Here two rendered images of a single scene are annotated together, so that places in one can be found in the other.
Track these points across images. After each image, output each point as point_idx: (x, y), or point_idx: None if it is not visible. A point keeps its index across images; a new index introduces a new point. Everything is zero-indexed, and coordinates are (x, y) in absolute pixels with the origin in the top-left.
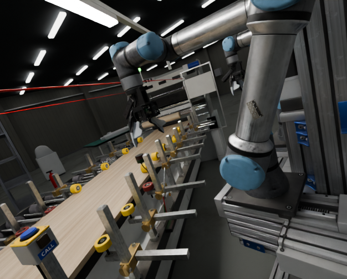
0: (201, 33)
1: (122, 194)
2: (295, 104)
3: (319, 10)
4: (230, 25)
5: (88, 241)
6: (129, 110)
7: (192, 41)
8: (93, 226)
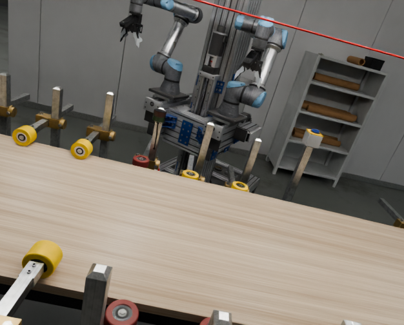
0: None
1: (147, 180)
2: (216, 71)
3: (242, 37)
4: None
5: (241, 195)
6: (254, 60)
7: None
8: (217, 196)
